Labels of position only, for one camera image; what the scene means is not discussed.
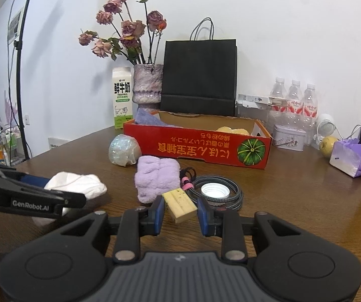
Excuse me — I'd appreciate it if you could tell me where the black paper bag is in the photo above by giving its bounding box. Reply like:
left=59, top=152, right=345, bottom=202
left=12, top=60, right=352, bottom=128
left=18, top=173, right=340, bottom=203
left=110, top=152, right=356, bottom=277
left=160, top=18, right=238, bottom=118

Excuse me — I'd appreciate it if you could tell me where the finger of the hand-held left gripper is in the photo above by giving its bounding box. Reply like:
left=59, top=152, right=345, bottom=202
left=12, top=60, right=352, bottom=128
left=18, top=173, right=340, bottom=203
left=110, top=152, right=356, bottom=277
left=0, top=177, right=87, bottom=210
left=0, top=162, right=51, bottom=192

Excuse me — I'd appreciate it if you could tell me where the purple dish cloth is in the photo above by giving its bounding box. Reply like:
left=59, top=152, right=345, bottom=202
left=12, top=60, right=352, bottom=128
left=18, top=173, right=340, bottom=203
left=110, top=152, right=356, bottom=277
left=134, top=107, right=177, bottom=128

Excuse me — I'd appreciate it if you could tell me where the iridescent ball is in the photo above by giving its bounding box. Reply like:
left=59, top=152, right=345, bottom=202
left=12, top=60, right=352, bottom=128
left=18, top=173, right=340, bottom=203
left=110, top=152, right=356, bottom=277
left=108, top=134, right=142, bottom=167

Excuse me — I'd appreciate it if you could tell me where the black braided cable coil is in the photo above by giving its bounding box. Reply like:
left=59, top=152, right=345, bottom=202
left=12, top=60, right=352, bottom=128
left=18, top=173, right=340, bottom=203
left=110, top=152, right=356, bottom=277
left=185, top=174, right=244, bottom=212

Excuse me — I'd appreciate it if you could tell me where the pink glass vase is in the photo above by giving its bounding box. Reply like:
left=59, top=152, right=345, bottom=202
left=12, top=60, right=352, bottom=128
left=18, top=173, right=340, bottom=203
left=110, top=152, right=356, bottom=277
left=132, top=63, right=164, bottom=111

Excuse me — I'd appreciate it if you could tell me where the white plush toy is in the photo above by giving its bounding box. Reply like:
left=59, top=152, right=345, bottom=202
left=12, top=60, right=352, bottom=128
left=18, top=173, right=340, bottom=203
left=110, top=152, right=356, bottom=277
left=44, top=171, right=108, bottom=201

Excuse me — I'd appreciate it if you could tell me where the clear container white lid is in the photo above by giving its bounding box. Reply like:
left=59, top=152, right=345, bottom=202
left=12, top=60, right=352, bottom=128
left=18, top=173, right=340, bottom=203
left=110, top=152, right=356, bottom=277
left=235, top=100, right=271, bottom=127

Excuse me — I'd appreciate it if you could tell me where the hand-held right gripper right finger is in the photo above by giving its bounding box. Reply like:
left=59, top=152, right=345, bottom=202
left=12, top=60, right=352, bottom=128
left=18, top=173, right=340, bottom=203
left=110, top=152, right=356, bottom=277
left=196, top=197, right=301, bottom=264

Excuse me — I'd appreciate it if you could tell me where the white charging cable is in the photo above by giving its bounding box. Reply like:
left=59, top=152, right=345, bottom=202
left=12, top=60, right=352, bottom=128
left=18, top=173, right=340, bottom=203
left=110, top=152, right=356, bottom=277
left=340, top=124, right=361, bottom=141

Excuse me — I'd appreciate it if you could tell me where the yellow plush toy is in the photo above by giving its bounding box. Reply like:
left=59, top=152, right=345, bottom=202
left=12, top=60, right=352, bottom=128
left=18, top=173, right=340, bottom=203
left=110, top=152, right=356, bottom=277
left=215, top=125, right=250, bottom=135

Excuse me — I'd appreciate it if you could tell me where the dried pink rose bouquet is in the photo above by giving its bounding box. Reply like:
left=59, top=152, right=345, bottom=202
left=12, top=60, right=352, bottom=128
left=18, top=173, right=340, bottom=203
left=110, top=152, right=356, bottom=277
left=79, top=0, right=168, bottom=65

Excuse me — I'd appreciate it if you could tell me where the metal rack with bottles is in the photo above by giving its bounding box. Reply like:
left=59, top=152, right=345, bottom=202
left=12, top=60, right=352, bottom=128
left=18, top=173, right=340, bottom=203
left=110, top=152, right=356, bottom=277
left=0, top=125, right=24, bottom=168

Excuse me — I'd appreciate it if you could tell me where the purple tissue pack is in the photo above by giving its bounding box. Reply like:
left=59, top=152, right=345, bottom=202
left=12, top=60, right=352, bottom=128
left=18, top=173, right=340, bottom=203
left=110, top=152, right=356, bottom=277
left=329, top=137, right=361, bottom=178

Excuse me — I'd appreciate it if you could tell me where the floral tin box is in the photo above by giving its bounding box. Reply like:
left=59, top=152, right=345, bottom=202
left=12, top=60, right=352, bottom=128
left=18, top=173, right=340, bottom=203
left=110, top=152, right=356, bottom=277
left=272, top=124, right=307, bottom=152

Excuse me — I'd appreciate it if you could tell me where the red cardboard box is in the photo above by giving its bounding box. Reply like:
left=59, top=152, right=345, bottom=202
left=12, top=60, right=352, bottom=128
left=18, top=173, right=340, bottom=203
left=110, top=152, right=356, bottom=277
left=123, top=110, right=273, bottom=171

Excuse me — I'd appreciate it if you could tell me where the purple fluffy towel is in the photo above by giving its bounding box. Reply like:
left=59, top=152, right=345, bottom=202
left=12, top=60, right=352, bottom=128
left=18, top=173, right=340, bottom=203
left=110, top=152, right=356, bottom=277
left=134, top=155, right=181, bottom=204

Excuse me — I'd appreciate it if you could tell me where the small white desk fan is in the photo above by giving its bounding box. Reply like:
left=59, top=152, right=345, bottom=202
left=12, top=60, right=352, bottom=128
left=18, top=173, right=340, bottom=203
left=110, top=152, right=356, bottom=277
left=310, top=113, right=337, bottom=150

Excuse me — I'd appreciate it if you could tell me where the yellow sponge block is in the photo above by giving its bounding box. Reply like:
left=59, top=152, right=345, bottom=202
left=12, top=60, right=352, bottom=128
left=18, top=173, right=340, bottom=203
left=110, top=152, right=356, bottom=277
left=162, top=188, right=198, bottom=225

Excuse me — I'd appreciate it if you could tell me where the black light stand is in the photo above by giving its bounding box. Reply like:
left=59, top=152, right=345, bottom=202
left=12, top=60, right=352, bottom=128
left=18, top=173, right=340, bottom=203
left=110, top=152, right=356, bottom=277
left=12, top=0, right=40, bottom=162

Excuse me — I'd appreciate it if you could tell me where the white bottle cap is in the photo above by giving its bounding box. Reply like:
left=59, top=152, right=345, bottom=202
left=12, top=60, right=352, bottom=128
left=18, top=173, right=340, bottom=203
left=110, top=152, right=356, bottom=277
left=201, top=183, right=231, bottom=199

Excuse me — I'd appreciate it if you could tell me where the flat white carton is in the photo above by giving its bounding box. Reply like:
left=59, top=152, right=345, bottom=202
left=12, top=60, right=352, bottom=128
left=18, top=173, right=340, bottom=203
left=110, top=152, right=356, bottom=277
left=237, top=93, right=287, bottom=105

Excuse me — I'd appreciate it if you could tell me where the black cord pink bead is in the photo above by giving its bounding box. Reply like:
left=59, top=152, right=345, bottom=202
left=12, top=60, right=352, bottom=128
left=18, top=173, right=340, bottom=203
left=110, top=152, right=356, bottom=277
left=178, top=167, right=198, bottom=193

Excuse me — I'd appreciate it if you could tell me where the wall poster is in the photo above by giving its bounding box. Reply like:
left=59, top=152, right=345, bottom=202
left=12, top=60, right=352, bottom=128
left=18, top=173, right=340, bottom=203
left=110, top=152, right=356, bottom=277
left=7, top=11, right=22, bottom=42

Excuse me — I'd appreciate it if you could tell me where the white green milk carton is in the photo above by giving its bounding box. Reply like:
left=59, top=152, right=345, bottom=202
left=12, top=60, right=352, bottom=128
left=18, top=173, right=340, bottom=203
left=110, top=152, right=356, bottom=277
left=111, top=67, right=135, bottom=130

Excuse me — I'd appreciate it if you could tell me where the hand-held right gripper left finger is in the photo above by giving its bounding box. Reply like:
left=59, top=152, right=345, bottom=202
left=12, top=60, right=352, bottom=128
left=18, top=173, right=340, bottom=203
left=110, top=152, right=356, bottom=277
left=61, top=196, right=166, bottom=264

